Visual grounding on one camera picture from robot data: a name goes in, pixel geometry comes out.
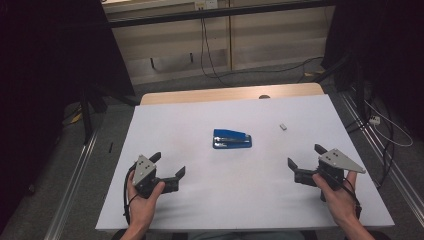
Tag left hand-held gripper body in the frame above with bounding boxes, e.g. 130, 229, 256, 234
132, 154, 180, 199

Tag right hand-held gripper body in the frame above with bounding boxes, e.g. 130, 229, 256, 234
294, 148, 367, 192

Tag blue stapler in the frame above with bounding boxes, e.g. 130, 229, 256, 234
212, 128, 253, 150

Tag person's left hand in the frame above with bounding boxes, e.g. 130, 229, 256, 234
127, 179, 166, 229

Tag person's right hand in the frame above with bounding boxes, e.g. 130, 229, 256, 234
312, 171, 359, 228

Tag black metal stand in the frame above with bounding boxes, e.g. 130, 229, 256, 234
313, 53, 368, 116
79, 84, 141, 145

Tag black curtain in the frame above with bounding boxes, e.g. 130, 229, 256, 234
0, 0, 136, 231
321, 0, 424, 141

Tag black metal beam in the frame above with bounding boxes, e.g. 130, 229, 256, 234
107, 0, 335, 30

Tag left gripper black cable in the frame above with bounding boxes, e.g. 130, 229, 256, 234
122, 162, 139, 225

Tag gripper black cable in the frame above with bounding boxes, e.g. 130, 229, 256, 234
342, 178, 363, 221
122, 162, 139, 225

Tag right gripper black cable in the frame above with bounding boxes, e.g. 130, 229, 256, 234
342, 178, 363, 221

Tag black floor cable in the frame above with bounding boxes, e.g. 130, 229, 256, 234
344, 84, 398, 191

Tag white cable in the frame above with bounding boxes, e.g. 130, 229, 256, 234
363, 99, 414, 148

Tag aluminium floor rail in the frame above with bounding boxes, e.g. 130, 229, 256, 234
43, 131, 99, 240
339, 91, 424, 228

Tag black hanging cable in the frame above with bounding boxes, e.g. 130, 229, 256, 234
199, 18, 234, 88
202, 18, 325, 81

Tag white wall socket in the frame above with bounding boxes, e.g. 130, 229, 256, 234
194, 0, 219, 10

